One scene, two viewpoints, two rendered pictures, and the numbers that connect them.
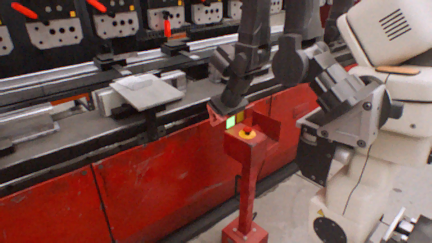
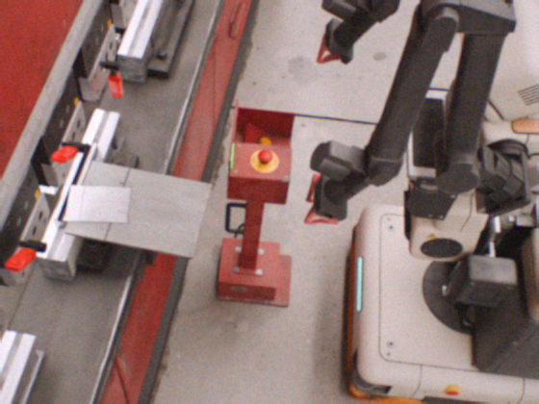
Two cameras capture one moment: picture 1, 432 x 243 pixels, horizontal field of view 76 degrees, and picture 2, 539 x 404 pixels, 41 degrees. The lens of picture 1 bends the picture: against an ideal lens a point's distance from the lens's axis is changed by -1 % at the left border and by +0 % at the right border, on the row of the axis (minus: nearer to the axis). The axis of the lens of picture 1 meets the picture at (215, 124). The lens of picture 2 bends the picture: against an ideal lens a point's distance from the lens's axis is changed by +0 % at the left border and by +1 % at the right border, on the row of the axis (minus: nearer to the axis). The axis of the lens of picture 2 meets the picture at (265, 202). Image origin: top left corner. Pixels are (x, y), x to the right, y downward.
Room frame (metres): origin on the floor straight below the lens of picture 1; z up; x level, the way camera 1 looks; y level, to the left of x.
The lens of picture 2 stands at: (0.27, 0.65, 2.29)
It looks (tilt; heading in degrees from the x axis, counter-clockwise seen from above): 58 degrees down; 312
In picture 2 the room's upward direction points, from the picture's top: 8 degrees clockwise
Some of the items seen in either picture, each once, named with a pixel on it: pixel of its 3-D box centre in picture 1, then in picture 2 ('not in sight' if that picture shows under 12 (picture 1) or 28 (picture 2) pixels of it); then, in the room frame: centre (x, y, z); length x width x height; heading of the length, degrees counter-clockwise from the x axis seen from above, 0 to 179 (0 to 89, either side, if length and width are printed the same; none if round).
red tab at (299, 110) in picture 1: (302, 109); (237, 14); (1.59, -0.55, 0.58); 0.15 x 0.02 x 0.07; 128
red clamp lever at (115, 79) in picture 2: (166, 24); (112, 79); (1.13, 0.19, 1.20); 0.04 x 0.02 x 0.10; 38
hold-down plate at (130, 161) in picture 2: (148, 103); (109, 210); (1.06, 0.28, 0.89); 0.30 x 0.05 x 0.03; 128
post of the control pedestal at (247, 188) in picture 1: (247, 195); (253, 221); (1.04, -0.16, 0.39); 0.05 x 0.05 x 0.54; 44
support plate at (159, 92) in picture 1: (146, 90); (140, 208); (0.96, 0.26, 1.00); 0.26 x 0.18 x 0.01; 38
